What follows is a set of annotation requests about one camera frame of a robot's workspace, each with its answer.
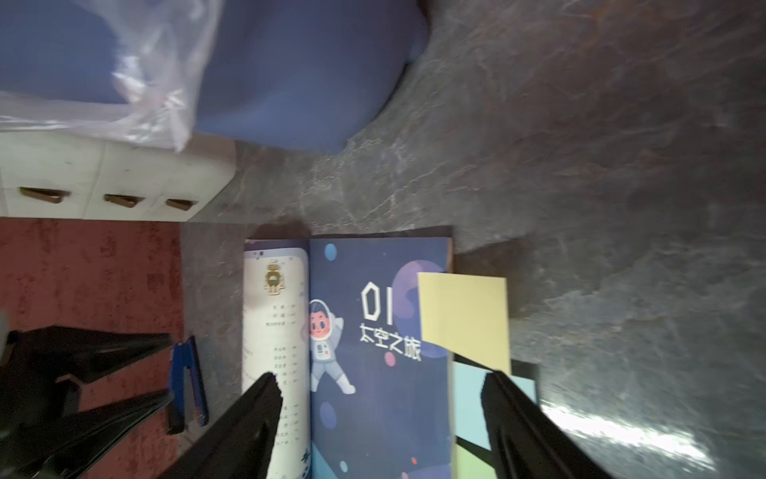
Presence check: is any yellow sticky note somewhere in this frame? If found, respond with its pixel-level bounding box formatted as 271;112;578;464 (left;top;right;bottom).
418;273;512;375

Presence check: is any blue trash bin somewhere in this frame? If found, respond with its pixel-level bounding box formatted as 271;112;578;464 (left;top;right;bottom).
0;0;431;155

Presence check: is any white three-drawer cabinet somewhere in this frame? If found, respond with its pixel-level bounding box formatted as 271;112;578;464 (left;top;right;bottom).
1;132;237;223

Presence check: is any green sticky note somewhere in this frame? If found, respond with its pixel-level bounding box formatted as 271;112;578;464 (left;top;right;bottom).
452;444;497;479

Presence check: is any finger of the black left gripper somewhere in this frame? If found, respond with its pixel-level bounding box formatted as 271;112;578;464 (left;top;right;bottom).
1;325;174;389
1;390;174;478

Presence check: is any brown drawer handle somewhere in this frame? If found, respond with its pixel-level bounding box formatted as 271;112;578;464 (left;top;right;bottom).
18;187;70;205
166;199;195;212
103;194;144;209

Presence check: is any blue sticky note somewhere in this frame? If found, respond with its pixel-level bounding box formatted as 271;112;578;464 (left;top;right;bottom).
452;359;540;450

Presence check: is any brown middle drawer handle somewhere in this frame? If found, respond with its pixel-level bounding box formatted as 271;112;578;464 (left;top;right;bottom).
103;194;144;209

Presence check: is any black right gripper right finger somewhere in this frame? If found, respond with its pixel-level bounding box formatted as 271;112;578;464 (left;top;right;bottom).
481;371;610;479

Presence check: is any clear plastic bin liner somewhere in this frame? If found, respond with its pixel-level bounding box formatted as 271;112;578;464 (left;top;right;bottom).
1;1;225;151

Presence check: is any brown top drawer handle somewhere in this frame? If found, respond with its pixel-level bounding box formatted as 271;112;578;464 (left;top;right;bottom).
18;187;70;205

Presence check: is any brown bottom drawer handle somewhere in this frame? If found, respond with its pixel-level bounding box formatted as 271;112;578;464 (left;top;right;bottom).
166;199;195;212

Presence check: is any children's book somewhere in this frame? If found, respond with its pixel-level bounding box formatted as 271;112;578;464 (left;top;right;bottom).
241;238;453;478

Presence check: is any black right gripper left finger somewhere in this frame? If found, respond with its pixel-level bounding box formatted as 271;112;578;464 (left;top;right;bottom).
161;372;282;479

